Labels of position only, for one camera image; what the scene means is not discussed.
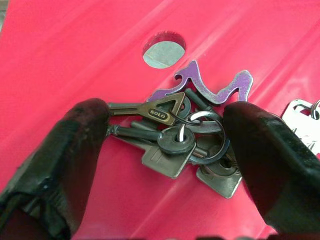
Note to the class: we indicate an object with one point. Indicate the key bunch with silver tag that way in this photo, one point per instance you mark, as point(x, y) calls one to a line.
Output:
point(297, 117)

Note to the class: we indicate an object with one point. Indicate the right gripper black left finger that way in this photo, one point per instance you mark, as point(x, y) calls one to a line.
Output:
point(62, 162)

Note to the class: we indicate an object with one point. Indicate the red plastic stool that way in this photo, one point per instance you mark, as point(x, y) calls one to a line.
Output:
point(75, 50)

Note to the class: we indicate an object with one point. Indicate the key bunch with purple charm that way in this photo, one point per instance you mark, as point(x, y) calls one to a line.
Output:
point(157, 113)

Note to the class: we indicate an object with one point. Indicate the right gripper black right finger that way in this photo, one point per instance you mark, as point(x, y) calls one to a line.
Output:
point(275, 175)

